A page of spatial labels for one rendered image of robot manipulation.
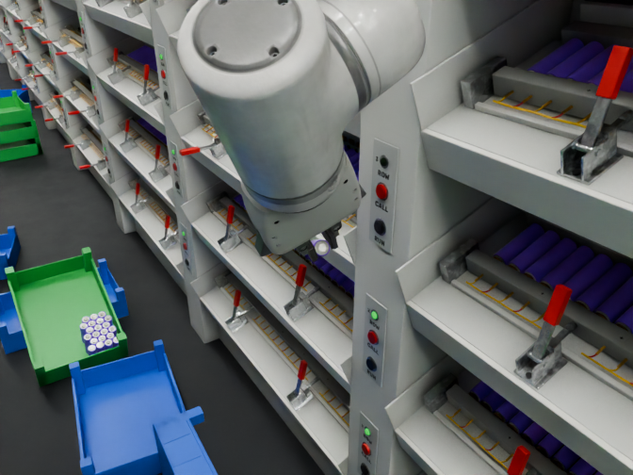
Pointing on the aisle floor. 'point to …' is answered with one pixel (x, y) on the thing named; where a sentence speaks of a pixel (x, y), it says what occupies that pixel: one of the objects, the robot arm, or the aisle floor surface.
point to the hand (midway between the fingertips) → (316, 237)
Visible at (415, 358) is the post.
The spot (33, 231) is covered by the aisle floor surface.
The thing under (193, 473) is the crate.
